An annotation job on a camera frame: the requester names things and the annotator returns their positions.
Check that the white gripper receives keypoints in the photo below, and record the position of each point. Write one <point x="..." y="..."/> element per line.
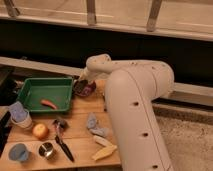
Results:
<point x="89" y="75"/>

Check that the dark green eraser block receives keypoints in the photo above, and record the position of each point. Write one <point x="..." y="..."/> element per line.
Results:
<point x="80" y="85"/>

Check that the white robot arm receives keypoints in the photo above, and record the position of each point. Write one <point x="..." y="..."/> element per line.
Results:
<point x="130" y="88"/>

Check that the purple bowl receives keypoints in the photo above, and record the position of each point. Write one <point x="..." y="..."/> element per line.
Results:
<point x="88" y="90"/>

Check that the light blue crumpled cloth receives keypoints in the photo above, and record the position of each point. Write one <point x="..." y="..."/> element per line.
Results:
<point x="93" y="126"/>

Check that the green plastic tray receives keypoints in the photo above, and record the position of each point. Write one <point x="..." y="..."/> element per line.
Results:
<point x="56" y="90"/>

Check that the red sausage toy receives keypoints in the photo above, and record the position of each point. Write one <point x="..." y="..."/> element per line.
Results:
<point x="48" y="103"/>

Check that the dark purple toy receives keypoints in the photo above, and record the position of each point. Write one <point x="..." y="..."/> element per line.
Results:
<point x="61" y="123"/>

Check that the white banana piece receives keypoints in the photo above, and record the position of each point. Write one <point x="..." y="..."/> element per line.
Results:
<point x="101" y="141"/>

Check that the orange apple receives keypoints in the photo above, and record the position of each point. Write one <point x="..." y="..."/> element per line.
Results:
<point x="40" y="131"/>

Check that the yellow banana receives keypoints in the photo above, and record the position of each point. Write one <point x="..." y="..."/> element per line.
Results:
<point x="104" y="152"/>

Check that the white cup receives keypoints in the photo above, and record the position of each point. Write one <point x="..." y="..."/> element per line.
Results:
<point x="26" y="124"/>

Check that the small metal cup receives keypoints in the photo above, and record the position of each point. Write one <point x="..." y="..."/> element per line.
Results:
<point x="46" y="150"/>

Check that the blue plastic cup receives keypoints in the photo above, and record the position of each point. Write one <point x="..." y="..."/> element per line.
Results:
<point x="19" y="152"/>

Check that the black handled knife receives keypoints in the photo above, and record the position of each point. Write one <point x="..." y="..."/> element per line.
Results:
<point x="59" y="141"/>

